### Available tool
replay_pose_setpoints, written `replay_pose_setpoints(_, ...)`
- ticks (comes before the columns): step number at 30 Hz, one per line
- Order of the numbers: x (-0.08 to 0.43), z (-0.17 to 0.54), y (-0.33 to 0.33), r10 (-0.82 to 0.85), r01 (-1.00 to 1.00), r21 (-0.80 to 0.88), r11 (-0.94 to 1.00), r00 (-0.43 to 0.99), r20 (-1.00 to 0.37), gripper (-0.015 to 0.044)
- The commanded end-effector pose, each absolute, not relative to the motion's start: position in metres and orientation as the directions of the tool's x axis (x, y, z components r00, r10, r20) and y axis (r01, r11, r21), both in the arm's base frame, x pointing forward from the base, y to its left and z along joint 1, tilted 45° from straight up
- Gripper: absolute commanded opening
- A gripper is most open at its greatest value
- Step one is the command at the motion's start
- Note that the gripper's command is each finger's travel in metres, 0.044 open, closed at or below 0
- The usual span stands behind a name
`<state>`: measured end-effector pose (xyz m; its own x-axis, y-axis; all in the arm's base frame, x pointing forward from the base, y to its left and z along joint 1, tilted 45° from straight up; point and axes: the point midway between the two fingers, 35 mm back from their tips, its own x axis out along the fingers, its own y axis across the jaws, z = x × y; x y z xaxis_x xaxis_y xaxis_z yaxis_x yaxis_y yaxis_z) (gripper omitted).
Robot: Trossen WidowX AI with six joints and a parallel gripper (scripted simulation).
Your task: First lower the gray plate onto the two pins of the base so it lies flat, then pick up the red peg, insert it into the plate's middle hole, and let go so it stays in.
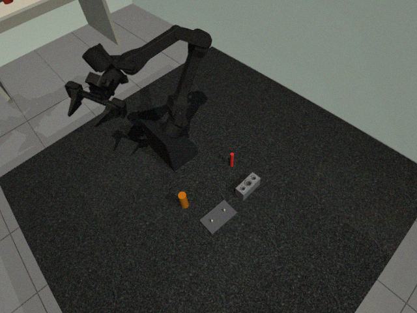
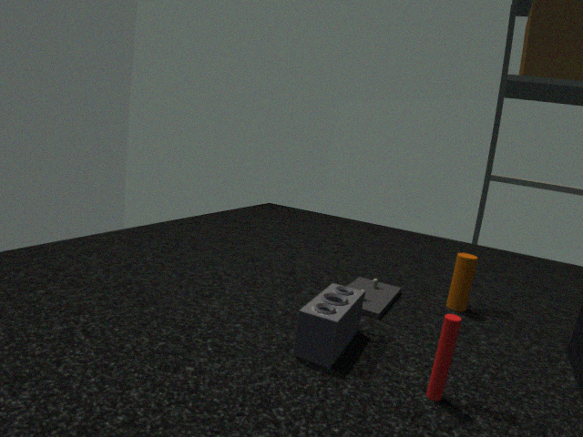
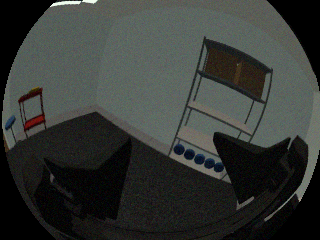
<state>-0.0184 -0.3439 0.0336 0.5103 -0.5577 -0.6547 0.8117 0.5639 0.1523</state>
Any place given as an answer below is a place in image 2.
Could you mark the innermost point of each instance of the red peg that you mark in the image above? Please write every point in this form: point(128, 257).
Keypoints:
point(445, 352)

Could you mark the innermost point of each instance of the orange cylinder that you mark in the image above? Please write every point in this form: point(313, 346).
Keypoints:
point(465, 267)

